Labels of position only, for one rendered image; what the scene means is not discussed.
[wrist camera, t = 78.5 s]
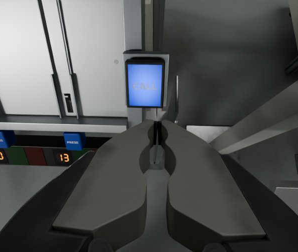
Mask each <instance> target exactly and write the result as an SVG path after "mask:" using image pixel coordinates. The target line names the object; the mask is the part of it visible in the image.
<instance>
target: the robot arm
mask: <svg viewBox="0 0 298 252"><path fill-rule="evenodd" d="M157 133H158V145H161V147H162V148H163V149H164V151H165V160H164V168H165V170H166V171H167V172H168V173H169V174H170V177H169V179H168V186H167V202H166V217H167V230H168V233H169V235H170V237H171V238H172V239H174V240H175V241H177V242H178V243H180V244H182V245H183V246H185V247H186V248H188V249H189V250H191V251H192V252H298V215H297V214H296V213H295V212H294V211H293V210H292V209H291V208H290V207H289V206H288V205H287V204H286V203H285V202H284V201H282V200H281V199H280V198H279V197H278V196H277V195H276V194H274V193H273V192H272V191H271V190H270V189H269V188H267V187H266V186H265V185H264V184H263V183H261V182H260V181H259V180H258V179H257V178H255V177H254V176H253V175H252V174H251V173H250V172H248V171H247V170H246V169H245V168H244V167H242V166H241V165H240V164H239V163H238V162H237V161H235V160H234V159H233V158H232V157H231V156H229V155H228V154H220V153H219V152H218V151H217V150H215V149H214V148H213V147H212V146H211V145H210V144H208V143H207V142H206V141H204V140H203V139H201V138H200V137H198V136H196V135H195V134H193V133H191V132H189V131H187V130H186V129H184V128H182V127H180V126H178V125H176V124H174V123H173V122H171V121H169V120H166V119H165V120H162V121H155V120H152V119H148V120H146V121H144V122H142V123H140V124H138V125H136V126H134V127H132V128H130V129H128V130H126V131H124V132H122V133H120V134H118V135H116V136H114V137H113V138H111V139H110V140H108V141H107V142H106V143H104V144H103V145H102V146H101V147H100V148H98V149H97V150H96V151H93V150H89V151H88V152H86V153H85V154H84V155H83V156H81V157H80V158H79V159H78V160H76V161H75V162H74V163H73V164H71V165H70V166H69V167H68V168H66V169H65V170H64V171H63V172H61V173H60V174H59V175H58V176H56V177H55V178H54V179H53V180H51V181H50V182H49V183H48V184H46V185H45V186H44V187H43V188H41V189H40V190H39V191H38V192H37V193H35V194H34V195H33V196H32V197H31V198H30V199H29V200H28V201H27V202H26V203H25V204H24V205H23V206H22V207H21V208H20V209H19V210H18V211H17V212H16V213H15V214H14V215H13V216H12V218H11V219H10V220H9V221H8V222H7V223H6V225H5V226H4V227H3V228H2V230H1V231H0V252H116V251H117V250H118V249H120V248H121V247H123V246H125V245H127V244H129V243H130V242H132V241H134V240H136V239H138V238H139V237H141V236H142V235H143V233H144V231H145V224H146V214H147V179H146V177H145V176H144V173H145V172H146V171H147V170H148V169H149V167H150V149H151V148H152V147H153V145H156V139H157Z"/></svg>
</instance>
